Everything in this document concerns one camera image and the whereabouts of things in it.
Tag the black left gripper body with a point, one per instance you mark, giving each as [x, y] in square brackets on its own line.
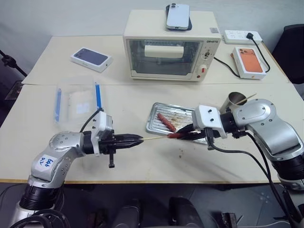
[108, 145]

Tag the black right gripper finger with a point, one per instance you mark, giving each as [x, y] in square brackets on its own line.
[186, 129]
[192, 137]

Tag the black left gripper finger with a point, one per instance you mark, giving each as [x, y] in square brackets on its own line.
[129, 143]
[128, 137]

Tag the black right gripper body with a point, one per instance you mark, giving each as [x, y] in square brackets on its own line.
[210, 134]

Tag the red sausage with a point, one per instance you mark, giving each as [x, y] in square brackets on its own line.
[174, 135]
[166, 122]

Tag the thin wooden skewer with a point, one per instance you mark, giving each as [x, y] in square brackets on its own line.
[248, 98]
[155, 138]

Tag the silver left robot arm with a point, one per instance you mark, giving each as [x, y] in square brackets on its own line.
[54, 154]

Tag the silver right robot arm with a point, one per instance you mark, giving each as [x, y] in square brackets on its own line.
[263, 123]

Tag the silver metal baking tray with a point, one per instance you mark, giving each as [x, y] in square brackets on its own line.
[154, 116]

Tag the stainless steel cup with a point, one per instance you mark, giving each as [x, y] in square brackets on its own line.
[234, 98]

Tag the clear plastic container blue clips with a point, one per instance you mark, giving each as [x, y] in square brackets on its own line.
[76, 99]

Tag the cream mini toaster oven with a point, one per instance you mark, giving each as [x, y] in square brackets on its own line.
[171, 69]

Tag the dark rounded shape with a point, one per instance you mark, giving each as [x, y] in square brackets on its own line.
[126, 213]
[187, 213]

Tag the white box orange phone print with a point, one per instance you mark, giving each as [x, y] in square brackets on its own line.
[250, 61]

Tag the white box dark phone print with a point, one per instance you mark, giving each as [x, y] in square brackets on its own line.
[91, 58]

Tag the white power strip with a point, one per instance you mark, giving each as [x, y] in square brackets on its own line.
[237, 35]

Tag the dark smartphone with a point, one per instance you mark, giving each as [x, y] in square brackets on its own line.
[190, 23]

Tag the light blue smartphone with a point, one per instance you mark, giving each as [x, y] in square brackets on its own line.
[178, 16]

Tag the black office chair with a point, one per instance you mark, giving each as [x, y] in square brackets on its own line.
[288, 52]

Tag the black tripod stand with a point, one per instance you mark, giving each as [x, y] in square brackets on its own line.
[10, 63]

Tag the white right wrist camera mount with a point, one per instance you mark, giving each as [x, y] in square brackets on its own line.
[206, 116]

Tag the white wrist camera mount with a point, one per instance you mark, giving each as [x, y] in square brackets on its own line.
[206, 116]
[102, 123]

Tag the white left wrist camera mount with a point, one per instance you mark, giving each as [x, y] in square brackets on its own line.
[102, 123]

